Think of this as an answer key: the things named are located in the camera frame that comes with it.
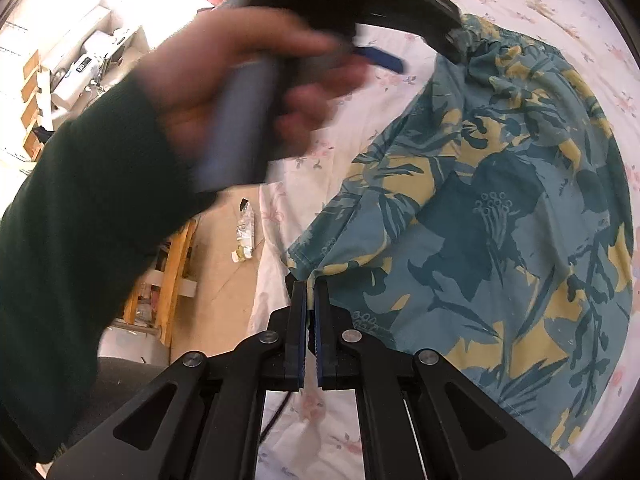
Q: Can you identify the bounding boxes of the teal yellow floral pants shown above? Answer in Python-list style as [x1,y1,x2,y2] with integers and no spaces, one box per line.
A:
[288,14,634,452]

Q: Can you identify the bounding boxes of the person's left hand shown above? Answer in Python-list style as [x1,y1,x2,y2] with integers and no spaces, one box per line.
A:
[134,6,369,162]

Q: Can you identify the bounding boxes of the white floral bed sheet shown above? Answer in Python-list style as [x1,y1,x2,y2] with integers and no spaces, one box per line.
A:
[250,0,639,473]

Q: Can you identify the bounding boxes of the wooden stool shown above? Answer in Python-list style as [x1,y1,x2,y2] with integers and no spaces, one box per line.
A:
[117,219,198,348]

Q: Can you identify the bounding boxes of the small bottle on floor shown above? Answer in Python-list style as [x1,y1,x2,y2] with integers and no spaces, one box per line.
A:
[231,197,255,263]

